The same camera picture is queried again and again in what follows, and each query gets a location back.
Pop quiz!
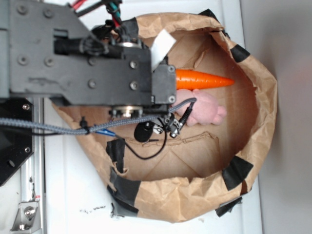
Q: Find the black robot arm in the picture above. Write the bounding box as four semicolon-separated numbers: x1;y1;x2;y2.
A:
0;0;176;114

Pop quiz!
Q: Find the orange toy carrot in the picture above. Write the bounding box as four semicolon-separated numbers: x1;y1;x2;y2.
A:
175;69;235;90

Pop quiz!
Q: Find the pink plush toy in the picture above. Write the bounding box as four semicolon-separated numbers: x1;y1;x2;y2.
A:
173;89;227;127

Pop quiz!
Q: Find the brown paper bag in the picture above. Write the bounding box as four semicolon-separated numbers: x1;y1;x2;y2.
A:
51;9;278;224

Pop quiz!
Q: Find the thin black wire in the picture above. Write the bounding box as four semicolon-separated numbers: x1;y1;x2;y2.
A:
114;131;168;160

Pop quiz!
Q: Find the aluminium frame rail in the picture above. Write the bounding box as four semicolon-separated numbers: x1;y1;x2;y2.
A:
20;97;47;234

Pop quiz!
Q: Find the black mount plate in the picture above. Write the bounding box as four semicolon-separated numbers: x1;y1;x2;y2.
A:
0;98;33;186

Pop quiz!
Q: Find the grey braided cable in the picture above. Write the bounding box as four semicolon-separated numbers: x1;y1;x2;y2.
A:
0;97;197;135

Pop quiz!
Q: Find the metal corner bracket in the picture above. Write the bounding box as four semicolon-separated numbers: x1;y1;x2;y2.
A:
10;201;41;234

